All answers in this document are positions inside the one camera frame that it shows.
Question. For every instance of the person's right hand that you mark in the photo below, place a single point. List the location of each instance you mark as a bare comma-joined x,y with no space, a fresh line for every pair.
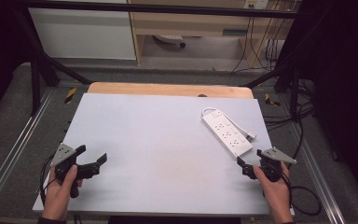
273,194

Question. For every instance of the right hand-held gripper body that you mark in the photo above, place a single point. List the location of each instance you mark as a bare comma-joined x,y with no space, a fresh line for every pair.
275,155

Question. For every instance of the yellow black tape strip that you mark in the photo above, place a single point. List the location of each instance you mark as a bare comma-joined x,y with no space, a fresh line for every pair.
271,100
70,95

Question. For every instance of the wooden board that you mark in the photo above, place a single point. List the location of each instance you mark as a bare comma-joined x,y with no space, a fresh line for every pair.
167,89

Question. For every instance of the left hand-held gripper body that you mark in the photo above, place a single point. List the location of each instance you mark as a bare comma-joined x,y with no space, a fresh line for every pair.
62,154

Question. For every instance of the aluminium rail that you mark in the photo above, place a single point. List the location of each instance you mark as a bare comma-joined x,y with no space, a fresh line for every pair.
320,177
15,146

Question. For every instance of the white plug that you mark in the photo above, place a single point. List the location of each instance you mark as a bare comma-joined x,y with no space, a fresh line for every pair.
251,135

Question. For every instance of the white cabinet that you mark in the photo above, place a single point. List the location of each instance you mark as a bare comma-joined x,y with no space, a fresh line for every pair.
80,34

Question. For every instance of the black curtain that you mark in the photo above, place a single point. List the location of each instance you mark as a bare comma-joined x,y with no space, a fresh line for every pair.
341,77
0,46

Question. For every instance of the white device under desk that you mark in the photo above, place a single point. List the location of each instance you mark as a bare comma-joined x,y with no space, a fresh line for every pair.
169,39

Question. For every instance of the white wall socket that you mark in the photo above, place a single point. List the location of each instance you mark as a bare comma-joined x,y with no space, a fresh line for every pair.
256,3

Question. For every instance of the person's left hand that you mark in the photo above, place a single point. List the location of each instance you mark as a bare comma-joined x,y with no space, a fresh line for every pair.
57,196

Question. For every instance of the white power strip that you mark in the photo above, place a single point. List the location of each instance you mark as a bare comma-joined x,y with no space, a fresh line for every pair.
227,134

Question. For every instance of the black metal frame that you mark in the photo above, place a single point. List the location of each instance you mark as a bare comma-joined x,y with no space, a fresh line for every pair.
155,7

